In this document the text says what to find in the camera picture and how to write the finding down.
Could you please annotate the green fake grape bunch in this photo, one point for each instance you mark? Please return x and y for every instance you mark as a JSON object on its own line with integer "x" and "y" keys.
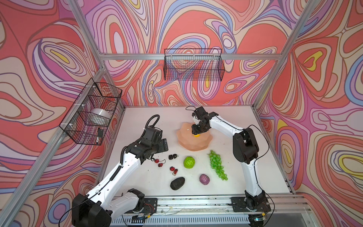
{"x": 216, "y": 165}

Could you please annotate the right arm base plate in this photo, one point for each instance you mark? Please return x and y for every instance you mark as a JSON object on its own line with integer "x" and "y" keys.
{"x": 248, "y": 204}

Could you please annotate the green bumpy custard apple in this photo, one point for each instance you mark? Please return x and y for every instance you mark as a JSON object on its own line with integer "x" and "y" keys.
{"x": 189, "y": 162}

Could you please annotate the aluminium front rail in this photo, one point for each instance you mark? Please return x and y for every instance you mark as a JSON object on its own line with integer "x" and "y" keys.
{"x": 222, "y": 204}

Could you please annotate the purple fake fig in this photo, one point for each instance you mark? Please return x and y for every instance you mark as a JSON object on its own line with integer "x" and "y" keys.
{"x": 204, "y": 179}

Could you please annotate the small black device in basket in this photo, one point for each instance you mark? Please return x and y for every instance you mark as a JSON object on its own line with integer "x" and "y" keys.
{"x": 100, "y": 133}

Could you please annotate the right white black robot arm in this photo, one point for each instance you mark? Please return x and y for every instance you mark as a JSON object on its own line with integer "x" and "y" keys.
{"x": 245, "y": 150}

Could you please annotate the black wire basket wall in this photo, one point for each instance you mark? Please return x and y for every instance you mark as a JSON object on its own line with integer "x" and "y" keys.
{"x": 76, "y": 123}
{"x": 193, "y": 64}

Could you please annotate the pink wavy fruit bowl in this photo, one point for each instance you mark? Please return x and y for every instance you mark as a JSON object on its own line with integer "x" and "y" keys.
{"x": 187, "y": 140}

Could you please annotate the black wire basket back wall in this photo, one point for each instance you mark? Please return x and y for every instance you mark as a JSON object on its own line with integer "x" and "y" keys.
{"x": 193, "y": 64}

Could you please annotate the dark fake avocado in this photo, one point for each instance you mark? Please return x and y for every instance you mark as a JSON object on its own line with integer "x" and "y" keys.
{"x": 177, "y": 183}

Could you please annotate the black wire basket left wall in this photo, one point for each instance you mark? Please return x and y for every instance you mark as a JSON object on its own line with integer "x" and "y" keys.
{"x": 76, "y": 123}

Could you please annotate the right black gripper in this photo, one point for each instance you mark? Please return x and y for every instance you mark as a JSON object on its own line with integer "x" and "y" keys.
{"x": 195, "y": 131}

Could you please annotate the dark red cherry pair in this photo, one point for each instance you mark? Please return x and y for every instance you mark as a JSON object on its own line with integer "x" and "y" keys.
{"x": 174, "y": 170}

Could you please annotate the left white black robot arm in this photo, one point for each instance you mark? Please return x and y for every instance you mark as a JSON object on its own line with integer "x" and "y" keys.
{"x": 99, "y": 207}

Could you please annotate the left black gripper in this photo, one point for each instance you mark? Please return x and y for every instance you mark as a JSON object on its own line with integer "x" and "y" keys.
{"x": 162, "y": 146}

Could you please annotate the black cherry pair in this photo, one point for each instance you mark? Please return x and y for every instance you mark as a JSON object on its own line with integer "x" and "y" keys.
{"x": 171, "y": 157}

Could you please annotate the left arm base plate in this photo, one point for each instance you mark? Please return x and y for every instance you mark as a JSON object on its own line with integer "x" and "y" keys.
{"x": 149, "y": 206}

